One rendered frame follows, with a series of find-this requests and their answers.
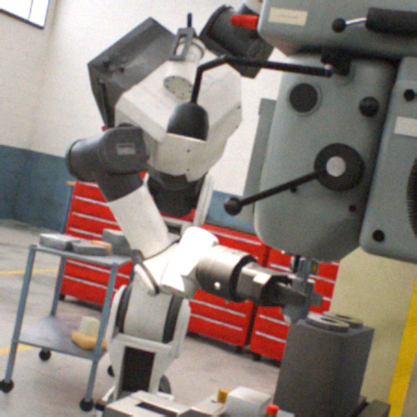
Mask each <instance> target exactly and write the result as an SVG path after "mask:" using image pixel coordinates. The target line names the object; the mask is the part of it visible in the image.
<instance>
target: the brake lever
mask: <svg viewBox="0 0 417 417"><path fill-rule="evenodd" d="M259 20H260V18H259V17H251V16H236V15H234V16H233V17H232V18H231V24H232V25H233V26H237V27H243V28H248V29H253V30H258V25H259Z"/></svg>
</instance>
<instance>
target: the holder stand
mask: <svg viewBox="0 0 417 417"><path fill-rule="evenodd" d="M363 322H364V321H362V320H361V319H358V318H356V317H353V316H348V315H344V314H340V313H335V312H323V315H322V316H319V315H308V317H307V318H306V319H302V320H301V321H300V323H299V324H291V323H289V330H288V335H287V339H286V343H285V348H284V352H283V356H282V360H281V365H280V369H279V373H278V378H277V382H276V390H275V394H274V399H273V403H272V405H275V406H278V410H282V411H284V412H287V413H289V412H290V413H293V414H295V416H296V417H342V416H344V415H345V414H346V413H348V412H350V411H351V410H353V409H354V408H356V405H357V402H358V401H359V397H360V393H361V388H362V384H363V380H364V377H365V372H366V368H367V365H368V360H369V356H370V349H371V344H372V340H373V335H374V331H375V328H372V327H369V326H365V325H363Z"/></svg>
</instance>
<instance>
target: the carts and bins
mask: <svg viewBox="0 0 417 417"><path fill-rule="evenodd" d="M36 251H41V252H45V253H49V254H54V255H59V256H61V264H60V268H59V272H58V277H57V282H56V287H55V291H54V296H53V301H52V305H51V310H50V314H49V315H48V316H45V317H44V318H42V319H41V320H39V321H37V322H36V323H35V324H34V325H32V326H31V327H30V328H28V329H27V330H25V331H23V332H21V327H22V322H23V318H24V313H25V308H26V305H25V304H26V299H27V294H28V289H29V284H30V279H31V274H32V270H33V265H34V256H35V252H36ZM129 251H130V244H129V243H128V241H127V239H126V237H125V235H124V233H123V232H122V231H116V230H110V229H104V230H103V235H102V240H101V241H98V240H91V241H90V240H85V239H82V238H77V237H72V235H61V234H43V235H41V236H40V241H39V243H37V244H33V243H32V244H30V246H29V253H28V258H27V263H26V267H25V272H24V277H23V281H22V286H21V292H20V294H21V296H20V305H19V310H18V314H17V319H16V324H15V329H14V333H13V338H12V339H11V347H10V352H9V357H8V361H7V369H6V374H5V378H4V379H2V380H1V381H0V390H1V391H2V392H4V393H8V392H10V391H11V390H12V389H13V388H14V382H13V380H12V379H11V377H12V372H13V368H14V364H15V359H16V354H17V350H18V345H19V344H24V345H28V346H31V347H36V348H40V349H42V350H41V351H40V353H39V357H40V359H41V360H43V361H48V360H50V359H51V357H52V352H51V351H53V352H56V353H60V354H65V355H68V356H76V357H80V358H84V359H88V360H92V364H91V369H90V374H89V378H88V383H87V395H86V397H84V398H83V399H82V400H81V401H80V408H81V409H82V410H83V411H91V410H93V408H94V407H95V401H94V399H93V398H92V397H91V396H92V391H93V386H94V383H95V378H96V373H97V368H98V364H99V361H100V360H101V359H102V357H103V356H104V355H105V354H106V353H107V352H108V351H107V341H106V333H107V329H108V326H106V323H107V318H108V314H109V309H110V305H111V300H112V296H113V291H114V283H115V278H116V273H117V269H118V268H119V267H120V266H122V265H124V264H125V263H127V262H129V261H131V258H130V256H129ZM67 258H71V259H76V260H79V261H84V262H92V263H96V264H100V265H105V266H109V267H112V268H111V273H110V277H109V282H108V287H107V291H106V296H105V301H104V305H103V309H102V314H101V321H99V320H98V319H96V318H95V317H93V316H82V319H81V320H79V319H74V318H70V317H67V316H59V315H56V311H57V306H58V301H59V297H60V292H61V283H62V279H63V274H64V270H65V265H66V261H67Z"/></svg>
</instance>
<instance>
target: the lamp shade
mask: <svg viewBox="0 0 417 417"><path fill-rule="evenodd" d="M166 134H168V135H171V136H175V137H179V138H184V139H188V140H192V141H202V142H207V138H208V134H209V114H208V112H207V111H206V110H205V109H204V108H203V107H202V106H201V105H198V103H196V102H191V101H188V102H183V103H181V104H179V105H177V106H175V108H174V110H173V111H172V113H171V115H170V117H169V118H168V125H167V130H166Z"/></svg>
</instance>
